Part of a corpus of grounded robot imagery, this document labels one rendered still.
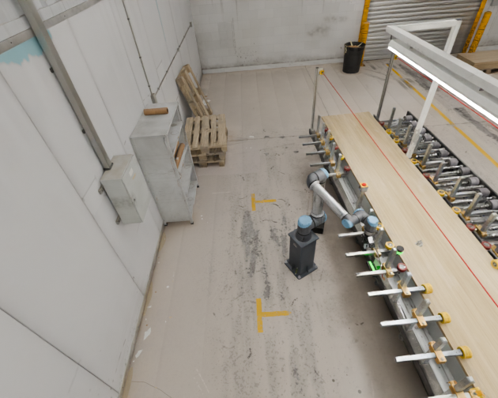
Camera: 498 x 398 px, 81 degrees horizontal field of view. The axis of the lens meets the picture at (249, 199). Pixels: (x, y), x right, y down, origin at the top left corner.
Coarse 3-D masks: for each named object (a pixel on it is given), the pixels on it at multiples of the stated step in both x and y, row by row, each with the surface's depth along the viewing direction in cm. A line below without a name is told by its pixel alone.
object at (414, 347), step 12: (312, 132) 479; (336, 180) 386; (336, 192) 380; (348, 204) 353; (360, 228) 324; (360, 240) 314; (372, 264) 290; (384, 288) 270; (396, 312) 253; (408, 336) 238; (408, 348) 237; (420, 348) 231; (420, 360) 225; (420, 372) 223; (432, 372) 218; (432, 384) 213
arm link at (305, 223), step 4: (300, 216) 321; (304, 216) 320; (308, 216) 319; (300, 220) 317; (304, 220) 316; (308, 220) 315; (312, 220) 318; (300, 224) 315; (304, 224) 313; (308, 224) 313; (312, 224) 318; (300, 228) 318; (304, 228) 315; (308, 228) 317; (300, 232) 322; (304, 232) 320; (308, 232) 322
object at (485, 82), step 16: (400, 32) 258; (416, 48) 238; (432, 48) 223; (448, 48) 291; (448, 64) 204; (464, 64) 196; (480, 80) 180; (496, 80) 175; (432, 96) 325; (496, 96) 170; (416, 128) 356
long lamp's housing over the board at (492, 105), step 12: (396, 48) 262; (408, 48) 250; (420, 60) 233; (432, 60) 227; (432, 72) 218; (444, 72) 209; (456, 84) 197; (468, 84) 191; (468, 96) 187; (480, 96) 180; (492, 96) 177; (492, 108) 171
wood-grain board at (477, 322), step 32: (352, 128) 441; (352, 160) 383; (384, 160) 378; (384, 192) 335; (416, 192) 331; (384, 224) 300; (416, 224) 297; (448, 224) 294; (416, 256) 270; (448, 256) 267; (480, 256) 265; (448, 288) 245; (480, 288) 243; (480, 320) 224; (480, 352) 208; (480, 384) 194
